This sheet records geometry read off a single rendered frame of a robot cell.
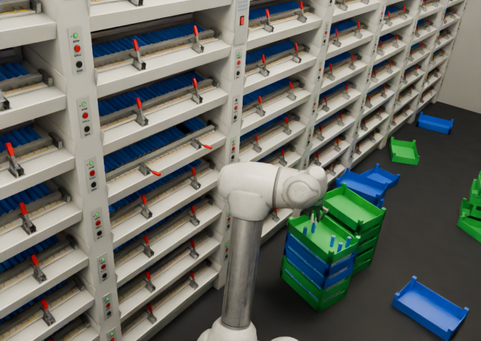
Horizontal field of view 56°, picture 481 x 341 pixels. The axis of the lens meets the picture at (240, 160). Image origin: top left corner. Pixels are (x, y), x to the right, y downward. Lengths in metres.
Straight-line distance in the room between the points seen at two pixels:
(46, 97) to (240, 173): 0.59
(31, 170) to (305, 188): 0.77
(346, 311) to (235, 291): 1.04
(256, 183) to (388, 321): 1.31
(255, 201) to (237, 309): 0.37
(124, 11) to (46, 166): 0.48
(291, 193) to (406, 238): 1.76
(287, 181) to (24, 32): 0.80
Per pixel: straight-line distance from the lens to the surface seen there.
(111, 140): 1.46
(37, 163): 1.37
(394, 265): 2.81
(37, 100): 1.28
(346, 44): 2.67
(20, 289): 1.56
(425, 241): 3.07
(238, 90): 1.87
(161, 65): 1.51
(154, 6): 1.44
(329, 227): 2.40
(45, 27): 1.24
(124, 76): 1.42
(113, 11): 1.35
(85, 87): 1.34
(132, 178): 1.62
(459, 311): 2.65
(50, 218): 1.48
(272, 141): 2.29
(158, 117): 1.59
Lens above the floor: 1.77
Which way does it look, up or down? 30 degrees down
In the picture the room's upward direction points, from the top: 4 degrees clockwise
